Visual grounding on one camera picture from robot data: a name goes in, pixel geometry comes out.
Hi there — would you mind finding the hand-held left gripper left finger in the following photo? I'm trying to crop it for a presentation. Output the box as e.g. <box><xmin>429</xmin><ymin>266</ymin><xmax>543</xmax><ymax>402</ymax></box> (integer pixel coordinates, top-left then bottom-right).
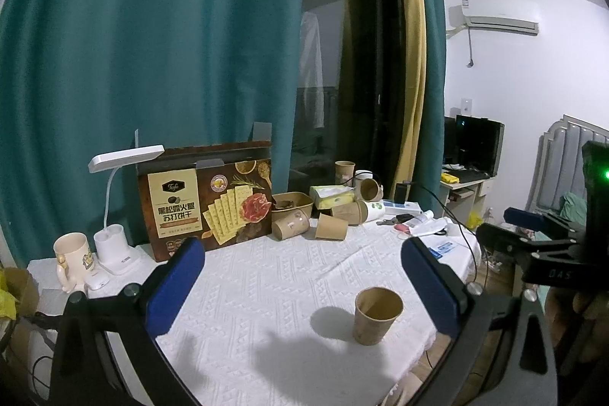
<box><xmin>48</xmin><ymin>237</ymin><xmax>207</xmax><ymax>406</ymax></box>

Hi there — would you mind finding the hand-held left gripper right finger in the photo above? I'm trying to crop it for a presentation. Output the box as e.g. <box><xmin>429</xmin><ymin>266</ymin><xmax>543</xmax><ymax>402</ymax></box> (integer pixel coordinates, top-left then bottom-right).
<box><xmin>381</xmin><ymin>237</ymin><xmax>560</xmax><ymax>406</ymax></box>

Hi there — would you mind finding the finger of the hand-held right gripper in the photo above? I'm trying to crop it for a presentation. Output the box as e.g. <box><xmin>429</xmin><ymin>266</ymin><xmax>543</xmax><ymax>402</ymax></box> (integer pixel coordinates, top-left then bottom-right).
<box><xmin>477</xmin><ymin>222</ymin><xmax>579</xmax><ymax>264</ymax></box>
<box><xmin>503</xmin><ymin>207</ymin><xmax>587</xmax><ymax>241</ymax></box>

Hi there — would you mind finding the brown paper cup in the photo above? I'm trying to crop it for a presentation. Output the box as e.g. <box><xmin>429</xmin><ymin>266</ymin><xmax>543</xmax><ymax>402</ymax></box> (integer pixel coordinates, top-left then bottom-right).
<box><xmin>330</xmin><ymin>200</ymin><xmax>369</xmax><ymax>225</ymax></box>
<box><xmin>358</xmin><ymin>178</ymin><xmax>384</xmax><ymax>202</ymax></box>
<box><xmin>314</xmin><ymin>213</ymin><xmax>349</xmax><ymax>241</ymax></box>
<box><xmin>271</xmin><ymin>214</ymin><xmax>311</xmax><ymax>242</ymax></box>
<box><xmin>334</xmin><ymin>161</ymin><xmax>357</xmax><ymax>187</ymax></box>
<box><xmin>352</xmin><ymin>287</ymin><xmax>404</xmax><ymax>346</ymax></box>

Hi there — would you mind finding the person's right hand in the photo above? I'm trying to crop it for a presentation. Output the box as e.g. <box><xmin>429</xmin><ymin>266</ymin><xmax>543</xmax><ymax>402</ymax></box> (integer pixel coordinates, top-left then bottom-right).
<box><xmin>545</xmin><ymin>287</ymin><xmax>609</xmax><ymax>365</ymax></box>

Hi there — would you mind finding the blue white card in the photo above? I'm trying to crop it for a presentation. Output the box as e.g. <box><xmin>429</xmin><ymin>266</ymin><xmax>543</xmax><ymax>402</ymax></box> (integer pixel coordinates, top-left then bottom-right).
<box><xmin>428</xmin><ymin>240</ymin><xmax>469</xmax><ymax>259</ymax></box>

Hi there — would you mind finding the grey padded headboard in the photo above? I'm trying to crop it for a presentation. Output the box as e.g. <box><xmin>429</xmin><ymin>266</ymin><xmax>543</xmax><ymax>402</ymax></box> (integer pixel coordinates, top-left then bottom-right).
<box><xmin>525</xmin><ymin>114</ymin><xmax>609</xmax><ymax>236</ymax></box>

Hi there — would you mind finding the white computer desk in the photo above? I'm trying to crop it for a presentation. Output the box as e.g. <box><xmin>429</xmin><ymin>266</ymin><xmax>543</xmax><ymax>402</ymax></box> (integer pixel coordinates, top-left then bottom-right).
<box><xmin>438</xmin><ymin>168</ymin><xmax>492</xmax><ymax>219</ymax></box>

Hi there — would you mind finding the white cream tube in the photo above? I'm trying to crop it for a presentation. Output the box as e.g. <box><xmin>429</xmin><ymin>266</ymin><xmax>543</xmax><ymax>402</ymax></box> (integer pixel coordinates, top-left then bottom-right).
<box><xmin>395</xmin><ymin>210</ymin><xmax>450</xmax><ymax>238</ymax></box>

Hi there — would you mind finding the white desk lamp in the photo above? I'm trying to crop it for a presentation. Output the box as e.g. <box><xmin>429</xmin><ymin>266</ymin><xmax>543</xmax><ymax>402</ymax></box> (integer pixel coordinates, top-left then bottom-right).
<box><xmin>88</xmin><ymin>144</ymin><xmax>165</xmax><ymax>276</ymax></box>

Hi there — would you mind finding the key bunch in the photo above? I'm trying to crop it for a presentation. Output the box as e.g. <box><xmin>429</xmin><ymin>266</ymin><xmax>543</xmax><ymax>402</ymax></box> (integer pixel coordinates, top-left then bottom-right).
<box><xmin>376</xmin><ymin>213</ymin><xmax>416</xmax><ymax>227</ymax></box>

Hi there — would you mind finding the white power strip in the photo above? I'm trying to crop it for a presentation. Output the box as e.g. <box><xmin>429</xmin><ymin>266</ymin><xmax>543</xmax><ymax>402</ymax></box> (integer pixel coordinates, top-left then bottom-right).
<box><xmin>382</xmin><ymin>201</ymin><xmax>422</xmax><ymax>217</ymax></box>

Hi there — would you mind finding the black computer monitor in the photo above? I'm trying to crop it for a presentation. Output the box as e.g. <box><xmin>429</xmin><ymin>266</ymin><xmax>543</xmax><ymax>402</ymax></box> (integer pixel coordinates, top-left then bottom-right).
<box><xmin>454</xmin><ymin>114</ymin><xmax>506</xmax><ymax>179</ymax></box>

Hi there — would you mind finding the brown cracker box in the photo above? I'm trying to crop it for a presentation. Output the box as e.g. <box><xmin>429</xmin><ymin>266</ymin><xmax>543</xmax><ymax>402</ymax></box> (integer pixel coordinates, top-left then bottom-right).
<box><xmin>137</xmin><ymin>141</ymin><xmax>274</xmax><ymax>263</ymax></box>

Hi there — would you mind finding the white textured tablecloth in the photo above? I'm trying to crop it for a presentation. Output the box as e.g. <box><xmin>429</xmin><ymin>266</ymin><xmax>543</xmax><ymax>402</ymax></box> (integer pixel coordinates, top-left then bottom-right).
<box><xmin>26</xmin><ymin>197</ymin><xmax>482</xmax><ymax>406</ymax></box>

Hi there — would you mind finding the cream ceramic mug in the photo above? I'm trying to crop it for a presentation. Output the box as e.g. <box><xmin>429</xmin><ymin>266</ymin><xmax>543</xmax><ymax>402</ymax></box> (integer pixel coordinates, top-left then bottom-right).
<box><xmin>53</xmin><ymin>232</ymin><xmax>99</xmax><ymax>293</ymax></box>

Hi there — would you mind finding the yellow tissue packet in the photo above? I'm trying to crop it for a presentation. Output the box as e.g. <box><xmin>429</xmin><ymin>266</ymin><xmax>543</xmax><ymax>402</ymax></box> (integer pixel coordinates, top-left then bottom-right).
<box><xmin>309</xmin><ymin>185</ymin><xmax>357</xmax><ymax>211</ymax></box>

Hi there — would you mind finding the brown paper tray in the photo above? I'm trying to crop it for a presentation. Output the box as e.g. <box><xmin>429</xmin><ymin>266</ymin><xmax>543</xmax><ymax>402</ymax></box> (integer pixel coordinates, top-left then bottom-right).
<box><xmin>271</xmin><ymin>192</ymin><xmax>315</xmax><ymax>220</ymax></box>

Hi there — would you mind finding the narrow teal curtain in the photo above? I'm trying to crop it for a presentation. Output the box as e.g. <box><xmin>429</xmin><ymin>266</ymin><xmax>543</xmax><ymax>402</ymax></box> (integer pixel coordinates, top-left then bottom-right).
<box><xmin>411</xmin><ymin>0</ymin><xmax>448</xmax><ymax>214</ymax></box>

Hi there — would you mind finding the yellow plastic bag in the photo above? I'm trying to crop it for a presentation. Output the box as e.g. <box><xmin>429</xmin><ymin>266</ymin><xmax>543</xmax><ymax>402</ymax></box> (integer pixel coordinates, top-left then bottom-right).
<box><xmin>0</xmin><ymin>267</ymin><xmax>24</xmax><ymax>320</ymax></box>

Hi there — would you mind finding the white air conditioner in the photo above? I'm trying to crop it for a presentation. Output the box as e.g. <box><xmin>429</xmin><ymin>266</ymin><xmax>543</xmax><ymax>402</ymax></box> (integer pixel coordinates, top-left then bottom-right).
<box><xmin>446</xmin><ymin>3</ymin><xmax>541</xmax><ymax>40</ymax></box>

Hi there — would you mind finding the yellow curtain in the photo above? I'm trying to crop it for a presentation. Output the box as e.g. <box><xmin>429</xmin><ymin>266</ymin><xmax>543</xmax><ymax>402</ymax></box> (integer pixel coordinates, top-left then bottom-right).
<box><xmin>384</xmin><ymin>0</ymin><xmax>427</xmax><ymax>198</ymax></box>

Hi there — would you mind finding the dark glass sliding door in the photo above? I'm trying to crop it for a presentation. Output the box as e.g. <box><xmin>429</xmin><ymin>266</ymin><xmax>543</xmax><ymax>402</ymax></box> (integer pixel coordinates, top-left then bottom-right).
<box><xmin>287</xmin><ymin>0</ymin><xmax>406</xmax><ymax>197</ymax></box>

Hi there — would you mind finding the wide teal curtain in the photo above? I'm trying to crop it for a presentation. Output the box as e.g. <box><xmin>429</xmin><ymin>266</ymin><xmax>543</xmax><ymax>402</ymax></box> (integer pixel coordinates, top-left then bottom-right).
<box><xmin>0</xmin><ymin>0</ymin><xmax>311</xmax><ymax>270</ymax></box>

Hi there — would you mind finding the black cable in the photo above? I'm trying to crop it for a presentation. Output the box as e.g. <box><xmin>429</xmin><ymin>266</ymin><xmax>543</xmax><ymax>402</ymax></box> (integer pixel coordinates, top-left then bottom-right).
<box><xmin>413</xmin><ymin>184</ymin><xmax>482</xmax><ymax>285</ymax></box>

